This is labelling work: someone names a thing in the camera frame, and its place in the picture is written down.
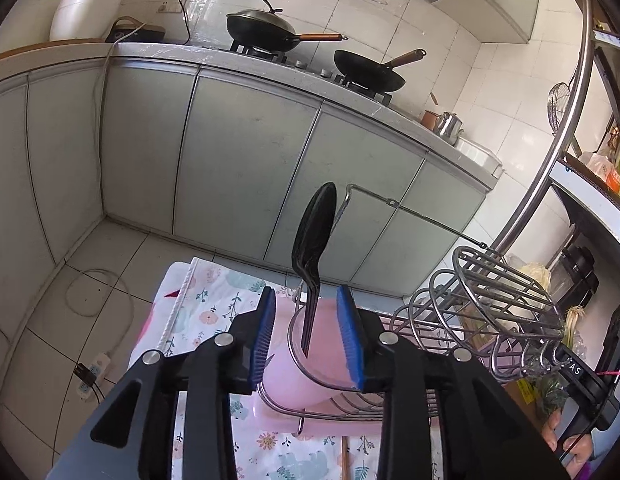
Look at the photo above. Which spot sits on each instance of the cardboard box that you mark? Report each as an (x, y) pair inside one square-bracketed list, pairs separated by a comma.
[(520, 400)]

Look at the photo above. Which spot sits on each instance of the copper pot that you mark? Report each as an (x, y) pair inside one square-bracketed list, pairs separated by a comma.
[(430, 119)]

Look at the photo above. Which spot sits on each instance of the pink utensil cup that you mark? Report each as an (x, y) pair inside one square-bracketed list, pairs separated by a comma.
[(300, 380)]

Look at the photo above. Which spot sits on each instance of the white rice cooker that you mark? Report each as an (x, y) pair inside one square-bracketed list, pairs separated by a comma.
[(84, 17)]

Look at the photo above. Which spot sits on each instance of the white container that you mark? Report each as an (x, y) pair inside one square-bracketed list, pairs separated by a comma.
[(477, 155)]

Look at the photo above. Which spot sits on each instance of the steel kettle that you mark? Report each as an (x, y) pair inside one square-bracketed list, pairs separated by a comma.
[(449, 125)]

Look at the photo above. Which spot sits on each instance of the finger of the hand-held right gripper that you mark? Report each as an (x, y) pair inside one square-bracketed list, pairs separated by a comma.
[(615, 330)]

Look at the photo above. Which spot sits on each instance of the grey lower cabinets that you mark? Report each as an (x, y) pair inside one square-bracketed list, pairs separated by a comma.
[(239, 160)]

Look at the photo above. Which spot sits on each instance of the black wok with lid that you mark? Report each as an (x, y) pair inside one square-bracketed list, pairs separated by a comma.
[(260, 30)]

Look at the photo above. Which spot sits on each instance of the black blender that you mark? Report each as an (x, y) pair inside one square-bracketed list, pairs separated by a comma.
[(575, 270)]

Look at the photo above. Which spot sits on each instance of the grey upper cabinets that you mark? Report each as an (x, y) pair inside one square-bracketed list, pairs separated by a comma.
[(490, 5)]

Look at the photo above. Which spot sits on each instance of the green vegetable bag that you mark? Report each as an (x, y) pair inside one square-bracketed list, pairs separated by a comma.
[(550, 395)]

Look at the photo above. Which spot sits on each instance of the black plastic spatula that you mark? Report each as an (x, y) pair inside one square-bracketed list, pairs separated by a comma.
[(315, 220)]

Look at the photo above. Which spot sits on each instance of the dark small appliance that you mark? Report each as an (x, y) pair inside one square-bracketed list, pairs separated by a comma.
[(144, 35)]

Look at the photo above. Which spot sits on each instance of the person's right hand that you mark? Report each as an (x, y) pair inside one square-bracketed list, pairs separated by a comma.
[(555, 430)]

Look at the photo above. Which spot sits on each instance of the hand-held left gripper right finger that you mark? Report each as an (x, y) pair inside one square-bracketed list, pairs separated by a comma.
[(347, 340)]

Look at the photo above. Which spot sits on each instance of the floral cloth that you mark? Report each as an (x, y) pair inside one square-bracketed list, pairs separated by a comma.
[(214, 300)]

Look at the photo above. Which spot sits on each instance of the napa cabbage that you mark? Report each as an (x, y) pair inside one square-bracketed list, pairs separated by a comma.
[(535, 275)]

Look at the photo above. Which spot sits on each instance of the black wok without lid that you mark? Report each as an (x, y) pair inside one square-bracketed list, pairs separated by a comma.
[(370, 72)]

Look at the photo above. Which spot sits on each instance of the grey cabinets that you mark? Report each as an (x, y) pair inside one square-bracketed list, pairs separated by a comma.
[(490, 5), (239, 160)]

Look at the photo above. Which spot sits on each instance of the gas stove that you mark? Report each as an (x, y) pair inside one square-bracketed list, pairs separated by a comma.
[(290, 57)]

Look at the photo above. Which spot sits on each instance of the wooden cutting board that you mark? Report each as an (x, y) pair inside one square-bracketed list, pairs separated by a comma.
[(39, 51)]

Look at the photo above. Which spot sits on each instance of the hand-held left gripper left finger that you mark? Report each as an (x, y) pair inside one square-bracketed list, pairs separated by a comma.
[(262, 340)]

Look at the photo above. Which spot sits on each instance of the metal shelf rack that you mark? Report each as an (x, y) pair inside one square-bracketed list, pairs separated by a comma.
[(582, 60)]

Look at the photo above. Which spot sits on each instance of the orange food bag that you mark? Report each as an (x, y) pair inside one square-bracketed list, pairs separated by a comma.
[(600, 170)]

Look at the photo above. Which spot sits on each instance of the white power strip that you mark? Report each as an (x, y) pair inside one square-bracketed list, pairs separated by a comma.
[(92, 372)]

